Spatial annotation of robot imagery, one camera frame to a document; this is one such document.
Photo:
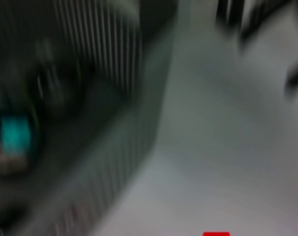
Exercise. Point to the teal square brick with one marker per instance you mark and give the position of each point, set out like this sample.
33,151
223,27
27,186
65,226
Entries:
15,135

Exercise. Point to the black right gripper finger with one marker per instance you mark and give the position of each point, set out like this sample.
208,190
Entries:
297,76

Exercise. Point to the grey perforated storage bin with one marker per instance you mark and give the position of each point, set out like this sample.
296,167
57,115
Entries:
102,123

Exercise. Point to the small red square brick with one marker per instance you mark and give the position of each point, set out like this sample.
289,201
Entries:
216,234

